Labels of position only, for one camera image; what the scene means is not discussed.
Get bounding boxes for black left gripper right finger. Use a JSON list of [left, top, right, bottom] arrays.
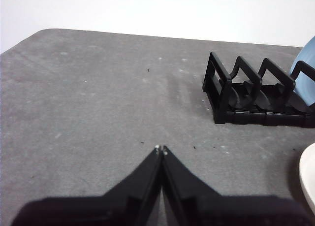
[[161, 145, 314, 226]]

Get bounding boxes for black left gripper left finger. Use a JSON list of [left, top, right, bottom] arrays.
[[11, 144, 163, 226]]

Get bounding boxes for pale cream plate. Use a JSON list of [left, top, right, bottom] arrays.
[[299, 142, 315, 207]]

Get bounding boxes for black plate rack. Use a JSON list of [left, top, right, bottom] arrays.
[[201, 51, 315, 128]]

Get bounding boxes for blue plate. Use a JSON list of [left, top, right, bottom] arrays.
[[289, 35, 315, 108]]

